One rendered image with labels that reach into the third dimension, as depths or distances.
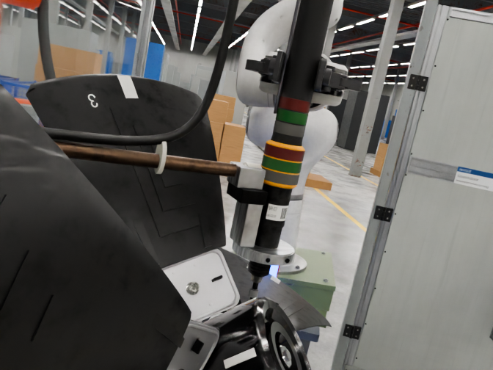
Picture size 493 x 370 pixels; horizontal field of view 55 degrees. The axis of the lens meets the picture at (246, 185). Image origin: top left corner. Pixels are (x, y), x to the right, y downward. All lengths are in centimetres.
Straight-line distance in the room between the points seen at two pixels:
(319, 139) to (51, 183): 95
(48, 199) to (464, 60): 222
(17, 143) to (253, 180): 28
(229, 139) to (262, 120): 696
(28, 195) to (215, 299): 28
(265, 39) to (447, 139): 168
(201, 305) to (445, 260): 205
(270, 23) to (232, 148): 739
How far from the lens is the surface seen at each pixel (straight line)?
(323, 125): 118
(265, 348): 42
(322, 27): 51
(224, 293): 51
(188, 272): 50
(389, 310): 252
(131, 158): 45
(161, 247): 50
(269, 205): 51
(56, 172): 28
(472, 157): 240
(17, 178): 27
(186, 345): 40
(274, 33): 80
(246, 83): 73
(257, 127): 117
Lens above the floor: 146
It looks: 11 degrees down
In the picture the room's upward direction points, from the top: 12 degrees clockwise
